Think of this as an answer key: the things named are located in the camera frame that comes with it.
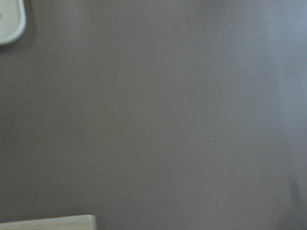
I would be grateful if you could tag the bamboo cutting board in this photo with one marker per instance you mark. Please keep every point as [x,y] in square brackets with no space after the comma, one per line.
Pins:
[80,222]

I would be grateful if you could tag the cream rabbit tray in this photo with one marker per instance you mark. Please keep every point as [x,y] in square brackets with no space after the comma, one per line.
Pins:
[12,21]

